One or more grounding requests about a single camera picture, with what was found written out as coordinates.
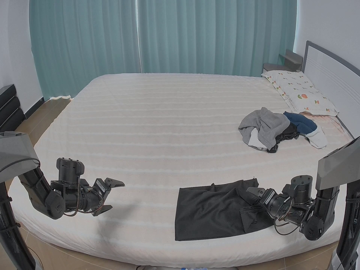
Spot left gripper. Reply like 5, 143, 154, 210
75, 177, 125, 218

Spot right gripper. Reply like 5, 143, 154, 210
247, 187, 291, 220

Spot black trousers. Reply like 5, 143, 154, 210
174, 178, 275, 242

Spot pile of clothes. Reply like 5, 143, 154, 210
238, 107, 328, 154

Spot bed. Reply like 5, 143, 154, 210
6, 40, 360, 270

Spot white printed pillow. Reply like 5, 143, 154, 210
261, 70, 340, 115

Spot grey bedside table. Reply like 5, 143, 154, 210
262, 49, 304, 72

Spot black chest of drawers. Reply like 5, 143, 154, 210
0, 85, 26, 133

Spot blue-green curtain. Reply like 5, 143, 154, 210
136, 0, 298, 77
29, 0, 140, 100

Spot black cable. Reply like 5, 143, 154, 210
0, 157, 41, 175

